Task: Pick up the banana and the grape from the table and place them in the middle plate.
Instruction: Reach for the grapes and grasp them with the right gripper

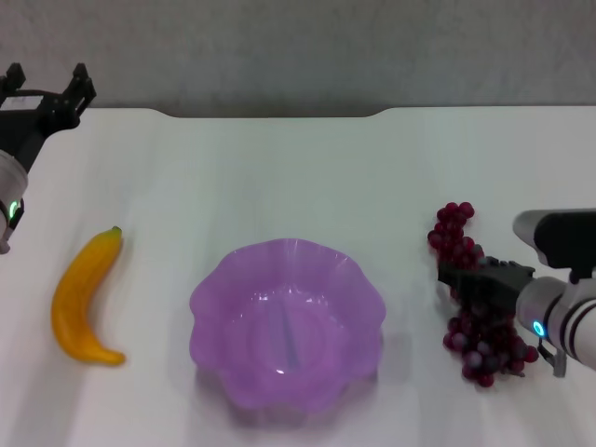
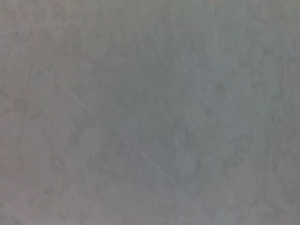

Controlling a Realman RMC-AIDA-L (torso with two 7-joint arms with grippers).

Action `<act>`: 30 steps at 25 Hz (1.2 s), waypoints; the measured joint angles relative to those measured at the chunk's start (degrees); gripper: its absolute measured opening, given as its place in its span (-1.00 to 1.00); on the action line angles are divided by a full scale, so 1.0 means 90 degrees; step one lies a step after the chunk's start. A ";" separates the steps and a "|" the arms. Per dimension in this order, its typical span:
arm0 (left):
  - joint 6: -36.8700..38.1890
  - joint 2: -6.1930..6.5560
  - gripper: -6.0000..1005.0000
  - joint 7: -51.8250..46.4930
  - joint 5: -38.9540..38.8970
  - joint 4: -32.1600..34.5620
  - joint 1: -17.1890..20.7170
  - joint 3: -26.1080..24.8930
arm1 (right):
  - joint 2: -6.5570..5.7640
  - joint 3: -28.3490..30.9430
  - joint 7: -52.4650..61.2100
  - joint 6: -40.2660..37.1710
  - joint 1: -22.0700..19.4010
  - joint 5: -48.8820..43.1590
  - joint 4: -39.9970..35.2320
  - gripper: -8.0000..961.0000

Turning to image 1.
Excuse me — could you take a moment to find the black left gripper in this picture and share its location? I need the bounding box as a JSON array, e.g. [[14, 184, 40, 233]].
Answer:
[[0, 62, 98, 174]]

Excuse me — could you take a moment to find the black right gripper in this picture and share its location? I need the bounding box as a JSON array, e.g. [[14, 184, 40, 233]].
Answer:
[[437, 255, 536, 323]]

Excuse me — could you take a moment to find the purple wavy plastic plate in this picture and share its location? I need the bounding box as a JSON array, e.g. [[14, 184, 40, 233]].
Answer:
[[188, 237, 387, 414]]

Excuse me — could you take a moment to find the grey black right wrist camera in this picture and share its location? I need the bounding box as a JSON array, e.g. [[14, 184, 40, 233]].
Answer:
[[511, 209, 596, 284]]

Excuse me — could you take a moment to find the red grape bunch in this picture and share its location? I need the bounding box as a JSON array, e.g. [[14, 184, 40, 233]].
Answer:
[[427, 200, 540, 387]]

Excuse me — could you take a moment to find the yellow banana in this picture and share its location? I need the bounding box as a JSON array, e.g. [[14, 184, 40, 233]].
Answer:
[[50, 225, 127, 368]]

